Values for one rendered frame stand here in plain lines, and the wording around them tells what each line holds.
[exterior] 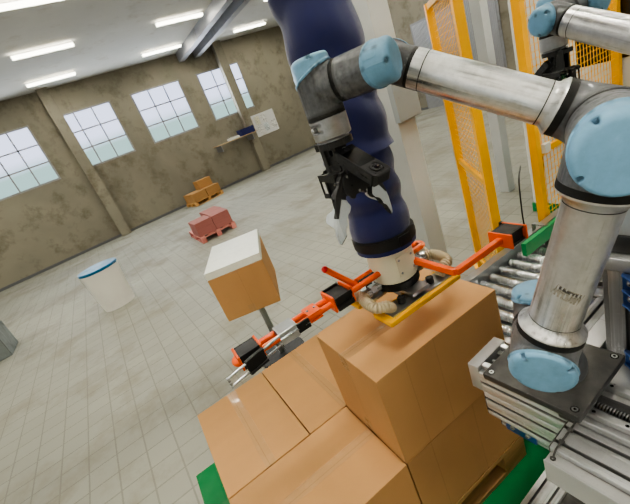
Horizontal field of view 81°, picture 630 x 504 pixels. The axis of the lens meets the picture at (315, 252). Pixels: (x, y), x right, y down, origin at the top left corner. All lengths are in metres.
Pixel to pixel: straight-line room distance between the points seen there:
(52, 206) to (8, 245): 1.60
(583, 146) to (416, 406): 1.06
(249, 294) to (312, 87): 2.07
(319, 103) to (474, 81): 0.28
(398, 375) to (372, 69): 0.96
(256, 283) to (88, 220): 11.38
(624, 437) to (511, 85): 0.75
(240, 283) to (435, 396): 1.57
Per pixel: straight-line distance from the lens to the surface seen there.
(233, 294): 2.64
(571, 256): 0.71
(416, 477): 1.64
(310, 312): 1.22
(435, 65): 0.78
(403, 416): 1.42
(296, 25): 1.15
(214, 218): 7.80
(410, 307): 1.31
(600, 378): 1.08
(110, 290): 6.41
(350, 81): 0.69
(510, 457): 2.11
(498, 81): 0.77
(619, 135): 0.62
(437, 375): 1.46
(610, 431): 1.07
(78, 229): 13.73
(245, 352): 1.17
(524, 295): 0.93
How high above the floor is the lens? 1.80
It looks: 21 degrees down
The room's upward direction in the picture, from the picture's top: 21 degrees counter-clockwise
